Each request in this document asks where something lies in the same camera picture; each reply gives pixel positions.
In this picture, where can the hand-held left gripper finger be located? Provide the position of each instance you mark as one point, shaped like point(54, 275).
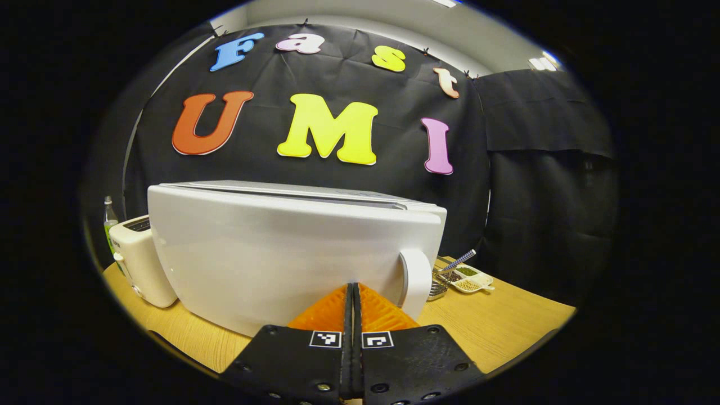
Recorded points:
point(347, 365)
point(358, 365)

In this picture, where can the white microwave oven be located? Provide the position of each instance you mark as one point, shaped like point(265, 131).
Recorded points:
point(270, 253)

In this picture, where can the white divided bean dish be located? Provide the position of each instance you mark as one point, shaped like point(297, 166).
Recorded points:
point(469, 284)

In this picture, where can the cream white toaster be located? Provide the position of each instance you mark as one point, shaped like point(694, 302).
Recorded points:
point(140, 259)

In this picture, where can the black backdrop cloth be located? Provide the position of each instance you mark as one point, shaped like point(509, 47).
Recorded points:
point(534, 197)

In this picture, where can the green label drink bottle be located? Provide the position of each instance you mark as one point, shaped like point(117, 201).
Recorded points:
point(110, 211)

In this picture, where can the long ceiling light panel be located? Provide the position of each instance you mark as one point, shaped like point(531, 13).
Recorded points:
point(446, 3)

